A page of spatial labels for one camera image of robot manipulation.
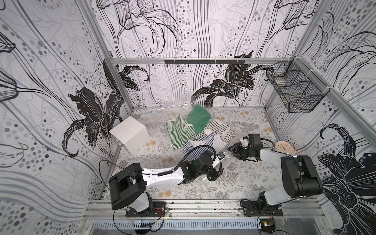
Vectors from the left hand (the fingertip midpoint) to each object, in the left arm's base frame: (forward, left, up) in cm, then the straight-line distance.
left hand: (216, 163), depth 81 cm
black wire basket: (+40, -50, +23) cm, 68 cm away
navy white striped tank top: (+18, 0, -5) cm, 19 cm away
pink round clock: (+14, -47, -5) cm, 49 cm away
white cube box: (+16, +52, +2) cm, 54 cm away
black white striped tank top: (+32, -4, -7) cm, 33 cm away
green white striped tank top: (+26, +24, -8) cm, 36 cm away
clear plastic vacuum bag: (+46, -4, -7) cm, 47 cm away
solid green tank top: (+39, +10, -7) cm, 41 cm away
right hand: (+13, -11, -6) cm, 18 cm away
